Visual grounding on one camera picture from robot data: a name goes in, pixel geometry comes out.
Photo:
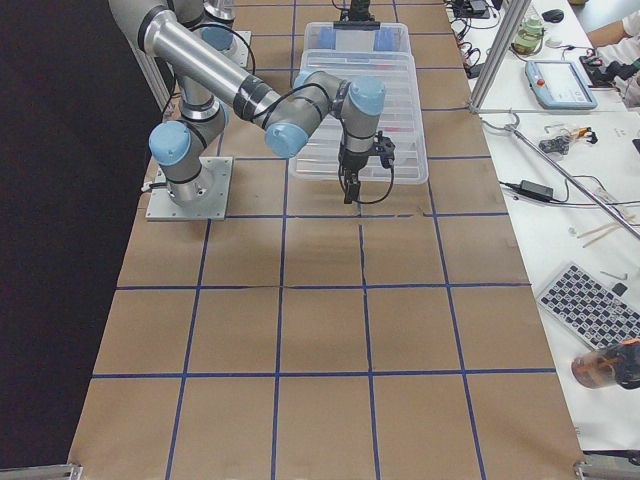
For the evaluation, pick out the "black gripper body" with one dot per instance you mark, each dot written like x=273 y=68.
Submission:
x=351 y=162
x=359 y=10

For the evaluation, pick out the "black computer mouse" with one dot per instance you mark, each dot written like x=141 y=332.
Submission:
x=553 y=16

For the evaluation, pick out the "blue teach pendant tablet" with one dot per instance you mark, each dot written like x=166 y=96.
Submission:
x=558 y=85

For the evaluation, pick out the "checkered calibration board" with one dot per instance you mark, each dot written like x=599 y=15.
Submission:
x=588 y=309

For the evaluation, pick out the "long metal rod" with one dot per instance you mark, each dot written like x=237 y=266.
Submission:
x=608 y=208

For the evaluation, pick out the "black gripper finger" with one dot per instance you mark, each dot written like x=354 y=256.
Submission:
x=354 y=187
x=345 y=183

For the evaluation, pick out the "wooden chopsticks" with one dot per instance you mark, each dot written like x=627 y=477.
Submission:
x=592 y=236

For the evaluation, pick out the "metal hex key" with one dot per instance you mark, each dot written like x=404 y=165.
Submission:
x=620 y=277

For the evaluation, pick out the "person in white sleeve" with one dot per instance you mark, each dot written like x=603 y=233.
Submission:
x=619 y=41

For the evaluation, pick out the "green tape dispenser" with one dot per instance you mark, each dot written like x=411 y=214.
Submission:
x=529 y=37

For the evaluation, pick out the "clear plastic storage box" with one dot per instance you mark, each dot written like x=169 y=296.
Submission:
x=400 y=31

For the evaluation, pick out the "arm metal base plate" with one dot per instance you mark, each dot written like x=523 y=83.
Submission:
x=240 y=45
x=204 y=198

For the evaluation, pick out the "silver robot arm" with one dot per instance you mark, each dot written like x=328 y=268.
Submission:
x=170 y=30
x=219 y=17

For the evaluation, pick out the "black power adapter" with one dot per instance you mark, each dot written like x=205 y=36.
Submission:
x=531 y=190

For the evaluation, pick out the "aluminium frame post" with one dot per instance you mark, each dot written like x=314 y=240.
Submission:
x=505 y=34

